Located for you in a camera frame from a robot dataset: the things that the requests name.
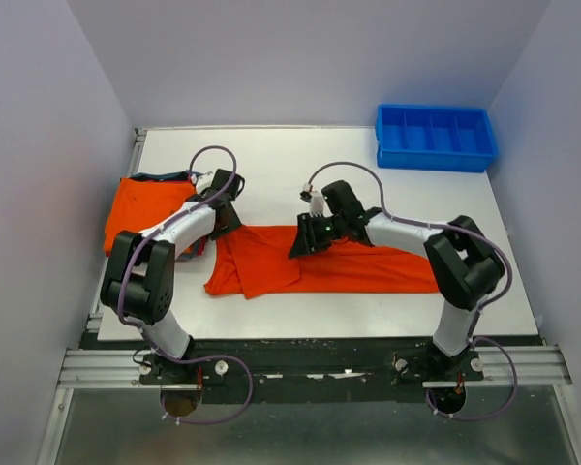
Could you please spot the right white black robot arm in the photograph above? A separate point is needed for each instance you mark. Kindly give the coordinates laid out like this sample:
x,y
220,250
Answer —
x,y
466,266

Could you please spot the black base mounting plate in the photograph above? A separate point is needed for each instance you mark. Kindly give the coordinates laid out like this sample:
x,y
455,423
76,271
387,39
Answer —
x,y
310,371

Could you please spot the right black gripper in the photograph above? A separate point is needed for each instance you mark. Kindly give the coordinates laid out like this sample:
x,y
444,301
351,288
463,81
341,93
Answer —
x,y
306,240

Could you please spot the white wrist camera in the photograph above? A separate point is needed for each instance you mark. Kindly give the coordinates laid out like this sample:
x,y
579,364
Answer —
x,y
315,200
203,181

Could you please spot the aluminium frame rail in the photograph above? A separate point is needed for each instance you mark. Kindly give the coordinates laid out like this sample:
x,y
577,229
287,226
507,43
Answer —
x,y
98,369

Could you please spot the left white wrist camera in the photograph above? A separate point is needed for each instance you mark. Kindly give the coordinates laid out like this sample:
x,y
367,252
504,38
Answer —
x,y
203,181

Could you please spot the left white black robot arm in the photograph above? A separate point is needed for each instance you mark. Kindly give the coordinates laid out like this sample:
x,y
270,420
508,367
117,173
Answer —
x,y
139,279

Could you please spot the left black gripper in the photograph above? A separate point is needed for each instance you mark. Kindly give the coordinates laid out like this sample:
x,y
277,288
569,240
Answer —
x,y
232,225

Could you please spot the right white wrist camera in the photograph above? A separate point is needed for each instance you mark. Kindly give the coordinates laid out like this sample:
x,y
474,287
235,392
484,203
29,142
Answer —
x,y
315,200

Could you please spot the blue plastic bin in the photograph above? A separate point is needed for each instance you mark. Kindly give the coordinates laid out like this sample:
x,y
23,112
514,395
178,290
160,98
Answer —
x,y
434,138

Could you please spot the orange t shirt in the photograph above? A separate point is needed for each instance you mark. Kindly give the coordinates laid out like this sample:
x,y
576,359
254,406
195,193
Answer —
x,y
253,261

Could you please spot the folded orange shirt on stack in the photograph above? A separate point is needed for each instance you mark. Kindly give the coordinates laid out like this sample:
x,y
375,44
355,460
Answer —
x,y
139,205

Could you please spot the folded dark teal shirt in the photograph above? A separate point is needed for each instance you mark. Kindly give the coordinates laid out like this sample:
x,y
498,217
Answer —
x,y
178,176

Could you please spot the folded magenta shirt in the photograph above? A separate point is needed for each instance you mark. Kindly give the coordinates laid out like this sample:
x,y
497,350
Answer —
x,y
197,248

